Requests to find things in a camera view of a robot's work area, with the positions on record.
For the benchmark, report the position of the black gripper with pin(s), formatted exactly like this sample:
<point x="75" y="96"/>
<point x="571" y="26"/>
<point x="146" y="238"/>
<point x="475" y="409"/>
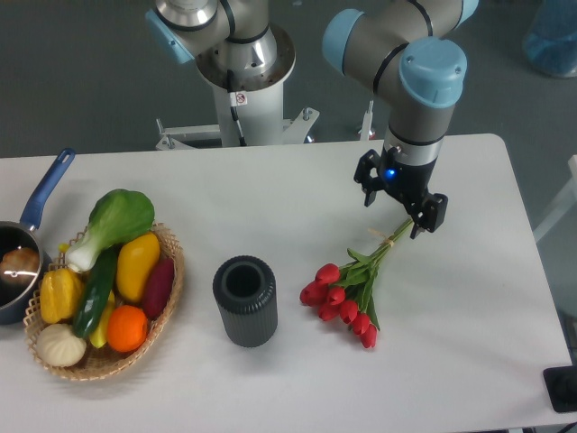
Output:
<point x="406" y="183"/>

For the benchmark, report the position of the red tulip bouquet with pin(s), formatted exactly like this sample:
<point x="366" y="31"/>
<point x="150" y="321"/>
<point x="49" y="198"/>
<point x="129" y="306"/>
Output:
<point x="346" y="292"/>

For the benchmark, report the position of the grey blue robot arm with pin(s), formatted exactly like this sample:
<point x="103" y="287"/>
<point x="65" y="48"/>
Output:
<point x="401" y="55"/>

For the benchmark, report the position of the dark grey ribbed vase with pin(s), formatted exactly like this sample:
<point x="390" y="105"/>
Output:
<point x="244" y="288"/>

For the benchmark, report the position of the blue translucent bag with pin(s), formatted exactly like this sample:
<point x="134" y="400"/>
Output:
<point x="550" y="43"/>

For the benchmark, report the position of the black device at edge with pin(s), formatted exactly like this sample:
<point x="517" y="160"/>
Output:
<point x="560" y="383"/>

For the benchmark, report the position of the yellow mango toy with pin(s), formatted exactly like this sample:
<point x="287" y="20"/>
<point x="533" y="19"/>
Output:
<point x="135" y="262"/>

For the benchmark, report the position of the purple sweet potato toy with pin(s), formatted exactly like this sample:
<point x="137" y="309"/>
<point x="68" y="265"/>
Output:
<point x="158" y="288"/>

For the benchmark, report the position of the green bok choy toy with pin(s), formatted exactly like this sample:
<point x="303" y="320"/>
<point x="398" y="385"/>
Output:
<point x="118" y="217"/>

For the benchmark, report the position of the orange fruit toy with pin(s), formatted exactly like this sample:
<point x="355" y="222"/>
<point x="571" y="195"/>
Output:
<point x="127" y="329"/>

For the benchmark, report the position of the green cucumber toy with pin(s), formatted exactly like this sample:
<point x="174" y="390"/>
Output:
<point x="99" y="285"/>

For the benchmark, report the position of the yellow banana toy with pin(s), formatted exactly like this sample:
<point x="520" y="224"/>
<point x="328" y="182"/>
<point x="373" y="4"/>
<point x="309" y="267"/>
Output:
<point x="98" y="338"/>

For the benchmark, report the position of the woven wicker basket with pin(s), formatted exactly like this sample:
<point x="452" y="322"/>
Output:
<point x="104" y="362"/>

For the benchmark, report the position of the yellow bell pepper toy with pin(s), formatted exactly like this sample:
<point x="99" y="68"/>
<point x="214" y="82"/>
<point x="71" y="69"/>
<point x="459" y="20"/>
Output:
<point x="60" y="294"/>

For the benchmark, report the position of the white steamed bun toy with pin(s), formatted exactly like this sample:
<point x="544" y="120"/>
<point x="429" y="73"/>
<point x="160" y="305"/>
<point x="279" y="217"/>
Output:
<point x="58" y="346"/>

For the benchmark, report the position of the brown bread toy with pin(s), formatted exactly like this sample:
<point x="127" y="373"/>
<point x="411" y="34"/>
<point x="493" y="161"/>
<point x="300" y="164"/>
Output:
<point x="20" y="266"/>

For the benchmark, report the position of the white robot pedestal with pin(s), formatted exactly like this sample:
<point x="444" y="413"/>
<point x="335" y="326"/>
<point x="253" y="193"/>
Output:
<point x="247" y="80"/>

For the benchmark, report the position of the white furniture frame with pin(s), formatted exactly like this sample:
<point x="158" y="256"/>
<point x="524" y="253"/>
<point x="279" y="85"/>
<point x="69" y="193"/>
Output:
<point x="560" y="205"/>

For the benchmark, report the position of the blue handled saucepan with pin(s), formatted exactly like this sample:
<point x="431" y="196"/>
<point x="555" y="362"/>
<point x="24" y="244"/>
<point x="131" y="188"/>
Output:
<point x="14" y="299"/>

